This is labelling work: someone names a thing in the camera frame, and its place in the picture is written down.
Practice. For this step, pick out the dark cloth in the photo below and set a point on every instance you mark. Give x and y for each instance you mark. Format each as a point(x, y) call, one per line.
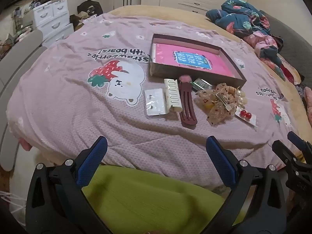
point(76, 22)

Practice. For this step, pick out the white drawer cabinet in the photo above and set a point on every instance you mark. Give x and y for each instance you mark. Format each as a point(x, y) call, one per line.
point(53, 17)

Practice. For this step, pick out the yellow hair clip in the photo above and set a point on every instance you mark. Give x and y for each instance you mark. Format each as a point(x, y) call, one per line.
point(208, 106)

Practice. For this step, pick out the pink printed blanket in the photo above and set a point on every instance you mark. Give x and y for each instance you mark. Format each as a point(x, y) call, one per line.
point(73, 117)

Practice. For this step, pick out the teal floral quilt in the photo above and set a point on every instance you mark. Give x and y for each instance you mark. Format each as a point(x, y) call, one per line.
point(238, 17)

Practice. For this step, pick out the red cherry earring card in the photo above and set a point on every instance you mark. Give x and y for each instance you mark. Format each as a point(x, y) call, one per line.
point(246, 115)

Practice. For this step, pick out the red cloth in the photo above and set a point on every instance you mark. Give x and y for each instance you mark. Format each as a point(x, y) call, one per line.
point(288, 73)

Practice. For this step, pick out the cream hair claw clip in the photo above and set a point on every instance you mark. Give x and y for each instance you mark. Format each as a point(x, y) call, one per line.
point(170, 95)

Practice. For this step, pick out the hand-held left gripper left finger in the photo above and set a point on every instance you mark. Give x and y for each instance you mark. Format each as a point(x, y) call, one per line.
point(93, 162)

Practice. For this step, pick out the maroon long hair clip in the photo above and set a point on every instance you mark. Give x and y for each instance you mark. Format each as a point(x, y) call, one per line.
point(187, 107)

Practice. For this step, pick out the green trousers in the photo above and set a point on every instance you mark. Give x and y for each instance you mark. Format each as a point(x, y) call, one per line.
point(146, 199)

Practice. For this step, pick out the shallow cardboard box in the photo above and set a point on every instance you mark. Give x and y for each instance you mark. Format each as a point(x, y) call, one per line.
point(165, 70)

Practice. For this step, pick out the pile of desk clutter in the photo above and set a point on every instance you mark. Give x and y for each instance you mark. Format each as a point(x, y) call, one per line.
point(22, 22)

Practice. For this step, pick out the pearl hair clip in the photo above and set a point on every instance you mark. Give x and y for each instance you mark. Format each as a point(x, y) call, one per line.
point(241, 101)

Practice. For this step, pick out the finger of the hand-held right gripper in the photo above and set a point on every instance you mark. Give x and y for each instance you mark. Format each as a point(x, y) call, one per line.
point(282, 151)
point(299, 142)

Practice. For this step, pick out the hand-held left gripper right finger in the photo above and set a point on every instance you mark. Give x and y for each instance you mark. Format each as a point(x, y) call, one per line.
point(221, 162)

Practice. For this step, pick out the grey headboard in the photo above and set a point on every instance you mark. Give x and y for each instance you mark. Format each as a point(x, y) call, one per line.
point(297, 41)

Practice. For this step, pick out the dark bag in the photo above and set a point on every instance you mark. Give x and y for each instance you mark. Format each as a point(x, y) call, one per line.
point(90, 7)

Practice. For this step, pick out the green clear packet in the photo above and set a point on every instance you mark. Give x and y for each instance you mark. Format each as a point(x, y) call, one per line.
point(201, 85)

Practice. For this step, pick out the white earring card packet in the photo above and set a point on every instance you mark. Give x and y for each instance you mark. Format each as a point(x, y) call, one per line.
point(156, 102)

